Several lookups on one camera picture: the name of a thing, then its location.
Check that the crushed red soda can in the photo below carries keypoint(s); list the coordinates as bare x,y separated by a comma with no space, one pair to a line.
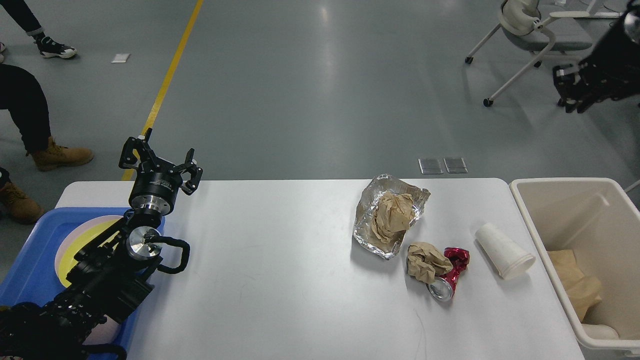
444,286

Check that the white grey office chair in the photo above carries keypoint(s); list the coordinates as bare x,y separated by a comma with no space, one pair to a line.
546,31

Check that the blue plastic tray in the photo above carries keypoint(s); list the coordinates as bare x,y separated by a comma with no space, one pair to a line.
32,278

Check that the walking person dark trousers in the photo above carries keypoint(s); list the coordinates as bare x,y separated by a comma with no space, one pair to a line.
48,48

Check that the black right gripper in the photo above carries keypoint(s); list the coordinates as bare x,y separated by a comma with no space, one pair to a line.
611,71

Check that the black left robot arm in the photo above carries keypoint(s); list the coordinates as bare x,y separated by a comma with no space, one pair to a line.
110,277

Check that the seated person in black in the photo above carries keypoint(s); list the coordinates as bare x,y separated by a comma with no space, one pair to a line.
22,95

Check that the brown paper bag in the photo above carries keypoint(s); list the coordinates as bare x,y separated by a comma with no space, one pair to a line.
583,291

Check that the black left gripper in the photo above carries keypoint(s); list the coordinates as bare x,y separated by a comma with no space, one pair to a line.
153,189

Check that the pink mug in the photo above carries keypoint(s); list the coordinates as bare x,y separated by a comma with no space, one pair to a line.
103,333

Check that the tan boot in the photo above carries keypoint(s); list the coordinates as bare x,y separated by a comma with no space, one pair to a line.
56,156
21,208

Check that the crumpled brown paper on foil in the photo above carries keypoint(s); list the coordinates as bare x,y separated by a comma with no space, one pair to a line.
392,215

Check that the metal floor socket plate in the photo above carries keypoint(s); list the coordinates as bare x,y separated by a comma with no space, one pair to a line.
430,166

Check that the brown paper ball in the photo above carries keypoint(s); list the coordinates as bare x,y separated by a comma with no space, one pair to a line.
425,262

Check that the beige plastic bin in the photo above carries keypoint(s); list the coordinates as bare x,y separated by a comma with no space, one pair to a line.
596,219

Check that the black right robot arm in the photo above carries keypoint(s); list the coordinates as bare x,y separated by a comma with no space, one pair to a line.
631,21

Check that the pink plate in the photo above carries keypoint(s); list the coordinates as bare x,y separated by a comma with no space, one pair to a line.
80,236

